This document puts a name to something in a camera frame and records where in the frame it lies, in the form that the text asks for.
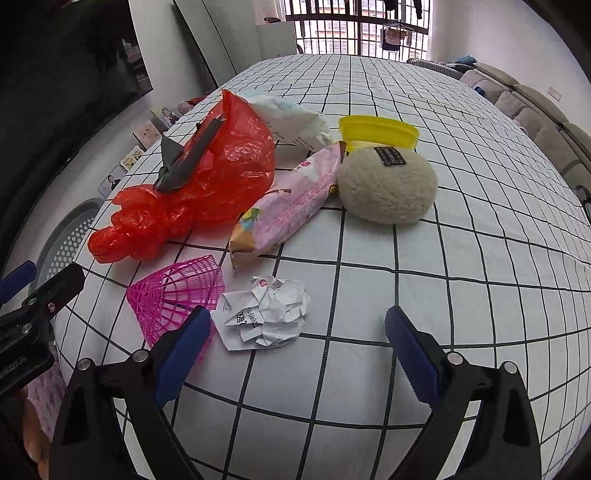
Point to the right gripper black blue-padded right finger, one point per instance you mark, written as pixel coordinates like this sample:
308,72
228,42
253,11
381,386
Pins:
504,442

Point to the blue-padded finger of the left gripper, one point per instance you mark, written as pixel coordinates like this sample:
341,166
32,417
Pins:
17,280

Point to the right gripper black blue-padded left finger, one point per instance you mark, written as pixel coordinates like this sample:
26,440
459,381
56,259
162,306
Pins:
88,442

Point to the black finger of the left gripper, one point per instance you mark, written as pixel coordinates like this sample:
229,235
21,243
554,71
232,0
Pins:
46,301

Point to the pink plastic mesh cone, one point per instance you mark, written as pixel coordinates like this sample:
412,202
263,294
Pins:
162,301

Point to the white paper ball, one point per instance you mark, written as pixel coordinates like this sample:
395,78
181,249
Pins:
270,314

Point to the pink snack wrapper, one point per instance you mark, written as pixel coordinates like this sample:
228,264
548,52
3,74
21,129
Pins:
289,203

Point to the beige fluffy round pouch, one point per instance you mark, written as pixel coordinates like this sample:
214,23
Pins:
387,185

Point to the grey perforated trash basket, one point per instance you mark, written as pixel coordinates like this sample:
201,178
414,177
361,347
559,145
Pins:
60,248

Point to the person's hand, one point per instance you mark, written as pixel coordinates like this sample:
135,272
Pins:
36,443

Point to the pink fuzzy rug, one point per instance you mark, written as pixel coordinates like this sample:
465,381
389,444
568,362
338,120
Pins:
46,394

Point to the dark grey cloth strip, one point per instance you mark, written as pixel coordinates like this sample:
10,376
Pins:
178,164

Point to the red plastic bag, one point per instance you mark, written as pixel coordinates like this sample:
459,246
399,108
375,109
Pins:
235,171

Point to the white black-grid tablecloth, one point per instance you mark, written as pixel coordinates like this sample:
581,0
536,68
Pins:
498,270

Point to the white baby wipes bag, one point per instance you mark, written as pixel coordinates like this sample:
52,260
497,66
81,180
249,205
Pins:
291,123

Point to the grey sofa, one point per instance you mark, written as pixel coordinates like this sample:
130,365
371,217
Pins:
565,144

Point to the black window grille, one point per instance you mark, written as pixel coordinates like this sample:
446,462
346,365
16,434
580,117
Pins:
395,30

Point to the photo frame of man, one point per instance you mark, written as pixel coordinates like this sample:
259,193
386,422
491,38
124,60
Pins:
110,182

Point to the scalloped white photo frame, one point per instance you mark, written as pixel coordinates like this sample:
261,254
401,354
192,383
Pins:
131,158

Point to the pink portrait photo frame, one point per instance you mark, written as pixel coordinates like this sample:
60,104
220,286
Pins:
146,134

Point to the tall child photo frame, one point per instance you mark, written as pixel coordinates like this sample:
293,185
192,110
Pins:
164,118

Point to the black wall television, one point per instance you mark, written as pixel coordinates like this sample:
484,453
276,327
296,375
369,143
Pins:
67,69

